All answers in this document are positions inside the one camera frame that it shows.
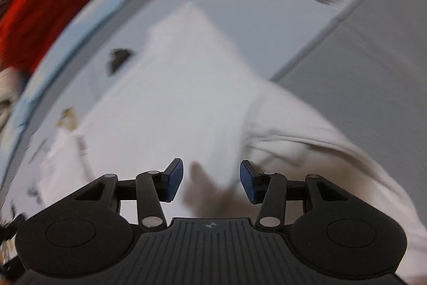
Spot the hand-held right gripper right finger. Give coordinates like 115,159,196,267
239,160,348,231

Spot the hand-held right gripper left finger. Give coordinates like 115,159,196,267
72,157,185,232

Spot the white long-sleeve shirt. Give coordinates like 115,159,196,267
40,1,427,285

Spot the printed pale bed sheet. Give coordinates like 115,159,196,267
0,0,414,215

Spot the light blue quilt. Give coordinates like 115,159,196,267
7,0,217,152

